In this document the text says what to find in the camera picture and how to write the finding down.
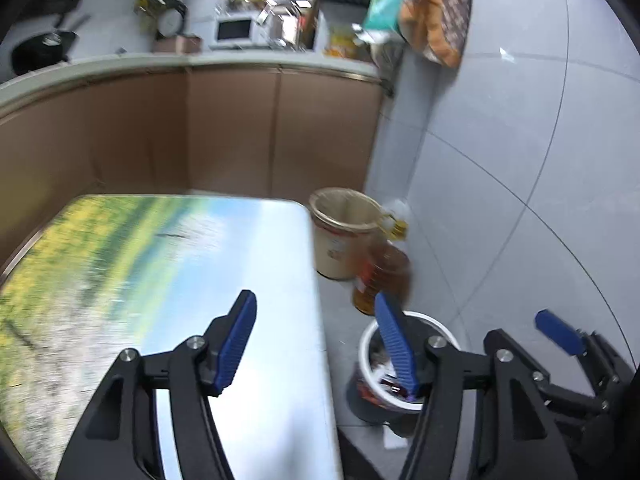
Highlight white rimmed trash bin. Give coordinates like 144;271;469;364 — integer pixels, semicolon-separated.
344;310;462;426

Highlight beige lined trash bucket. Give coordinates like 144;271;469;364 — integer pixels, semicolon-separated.
309;188;383;281

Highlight brown kitchen base cabinets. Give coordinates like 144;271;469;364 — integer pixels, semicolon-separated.
1;65;382;259

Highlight chrome kitchen faucet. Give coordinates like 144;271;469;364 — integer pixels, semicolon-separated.
255;0;312;51

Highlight landscape print folding table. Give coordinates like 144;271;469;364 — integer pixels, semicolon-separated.
1;195;343;479

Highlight amber cooking oil bottle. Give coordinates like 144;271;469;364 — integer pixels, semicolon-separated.
352;200;412;315

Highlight orange patterned apron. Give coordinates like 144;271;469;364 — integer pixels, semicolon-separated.
398;0;472;70

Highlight yellow seasoning package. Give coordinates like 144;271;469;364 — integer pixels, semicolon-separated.
323;27;361;60

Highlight green plastic bag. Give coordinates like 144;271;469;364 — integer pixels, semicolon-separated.
362;0;404;32

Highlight black frying wok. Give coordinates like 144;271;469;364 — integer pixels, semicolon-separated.
11;13;91;76

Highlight white microwave oven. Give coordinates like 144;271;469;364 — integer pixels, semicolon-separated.
209;14;280;48

